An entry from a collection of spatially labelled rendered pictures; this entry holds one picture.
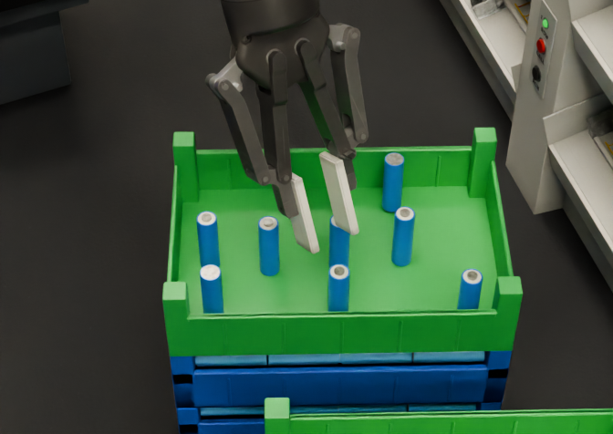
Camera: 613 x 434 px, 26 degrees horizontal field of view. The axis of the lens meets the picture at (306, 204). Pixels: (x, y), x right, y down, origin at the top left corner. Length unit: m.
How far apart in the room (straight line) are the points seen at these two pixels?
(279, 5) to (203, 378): 0.36
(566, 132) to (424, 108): 0.29
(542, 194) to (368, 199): 0.46
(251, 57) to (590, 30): 0.55
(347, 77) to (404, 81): 0.81
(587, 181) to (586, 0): 0.23
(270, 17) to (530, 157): 0.74
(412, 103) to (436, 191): 0.57
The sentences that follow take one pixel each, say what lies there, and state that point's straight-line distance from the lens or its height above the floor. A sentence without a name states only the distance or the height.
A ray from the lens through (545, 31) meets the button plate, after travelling 1.57.
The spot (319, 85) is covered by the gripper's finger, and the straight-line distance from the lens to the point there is 1.07.
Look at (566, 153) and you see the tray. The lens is 1.62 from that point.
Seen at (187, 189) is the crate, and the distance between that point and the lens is 1.27.
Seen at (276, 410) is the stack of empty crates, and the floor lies 0.40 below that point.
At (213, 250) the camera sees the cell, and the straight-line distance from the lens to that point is 1.20.
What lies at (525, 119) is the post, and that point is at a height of 0.11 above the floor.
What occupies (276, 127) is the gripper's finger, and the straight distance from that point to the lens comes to 1.06.
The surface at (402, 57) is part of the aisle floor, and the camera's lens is 1.93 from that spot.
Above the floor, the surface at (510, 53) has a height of 0.13.
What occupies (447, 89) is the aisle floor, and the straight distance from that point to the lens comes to 1.88.
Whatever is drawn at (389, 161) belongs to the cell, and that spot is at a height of 0.39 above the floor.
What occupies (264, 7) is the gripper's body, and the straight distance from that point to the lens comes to 1.01.
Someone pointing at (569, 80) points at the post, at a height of 0.23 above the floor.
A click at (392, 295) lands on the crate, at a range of 1.20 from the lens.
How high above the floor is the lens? 1.26
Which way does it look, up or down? 47 degrees down
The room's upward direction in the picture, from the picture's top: straight up
